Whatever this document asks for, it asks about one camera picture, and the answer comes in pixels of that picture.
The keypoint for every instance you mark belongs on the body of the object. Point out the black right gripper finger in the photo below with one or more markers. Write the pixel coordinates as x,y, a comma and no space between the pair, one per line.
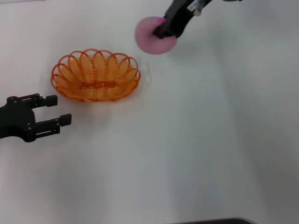
164,32

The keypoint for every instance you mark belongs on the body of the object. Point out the pink peach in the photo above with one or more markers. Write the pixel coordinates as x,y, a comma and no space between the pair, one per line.
146,35

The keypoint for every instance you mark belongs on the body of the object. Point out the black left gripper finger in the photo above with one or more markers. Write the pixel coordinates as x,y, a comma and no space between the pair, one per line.
51,100
66,119

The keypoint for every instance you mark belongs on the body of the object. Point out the dark rounded robot base edge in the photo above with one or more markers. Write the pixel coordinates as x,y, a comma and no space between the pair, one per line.
217,221

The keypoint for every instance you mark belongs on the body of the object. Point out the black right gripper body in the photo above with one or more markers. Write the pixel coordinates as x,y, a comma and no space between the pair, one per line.
180,16

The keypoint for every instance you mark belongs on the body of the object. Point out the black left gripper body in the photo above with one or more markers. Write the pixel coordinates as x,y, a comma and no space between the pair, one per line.
16,121

